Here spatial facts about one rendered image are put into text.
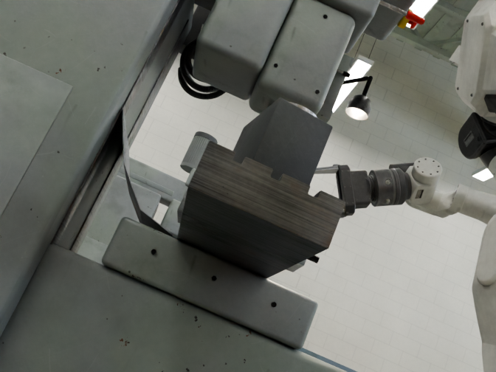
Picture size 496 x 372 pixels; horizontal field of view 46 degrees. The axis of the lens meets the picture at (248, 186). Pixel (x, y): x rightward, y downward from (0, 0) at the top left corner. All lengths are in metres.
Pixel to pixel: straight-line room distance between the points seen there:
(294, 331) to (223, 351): 0.17
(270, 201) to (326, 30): 0.88
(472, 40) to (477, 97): 0.13
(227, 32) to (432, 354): 7.64
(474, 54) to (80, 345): 1.11
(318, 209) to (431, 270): 8.08
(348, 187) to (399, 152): 7.77
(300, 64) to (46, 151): 0.70
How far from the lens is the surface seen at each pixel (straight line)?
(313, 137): 1.11
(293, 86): 1.59
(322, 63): 1.64
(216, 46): 1.58
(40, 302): 1.38
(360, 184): 1.39
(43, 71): 1.44
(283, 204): 0.89
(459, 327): 9.07
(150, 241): 1.36
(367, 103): 1.81
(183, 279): 1.35
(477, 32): 1.50
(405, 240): 8.85
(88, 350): 1.36
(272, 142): 1.08
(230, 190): 0.88
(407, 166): 1.47
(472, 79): 1.51
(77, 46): 1.45
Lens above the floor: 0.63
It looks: 16 degrees up
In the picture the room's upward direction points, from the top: 23 degrees clockwise
